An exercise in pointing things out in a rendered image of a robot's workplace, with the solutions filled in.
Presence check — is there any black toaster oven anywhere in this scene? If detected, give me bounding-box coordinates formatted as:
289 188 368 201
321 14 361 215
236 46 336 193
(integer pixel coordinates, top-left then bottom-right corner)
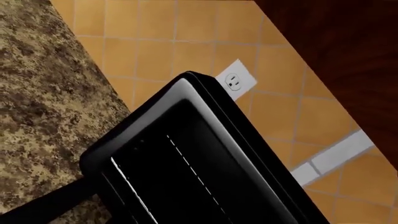
79 71 331 224

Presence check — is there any white wall power outlet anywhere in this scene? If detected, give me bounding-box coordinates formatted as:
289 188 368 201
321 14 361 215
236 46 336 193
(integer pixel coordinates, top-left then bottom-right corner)
216 58 259 102

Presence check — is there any dark wood wall cabinet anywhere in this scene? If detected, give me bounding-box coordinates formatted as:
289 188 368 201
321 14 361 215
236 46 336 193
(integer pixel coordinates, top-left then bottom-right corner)
252 0 398 170

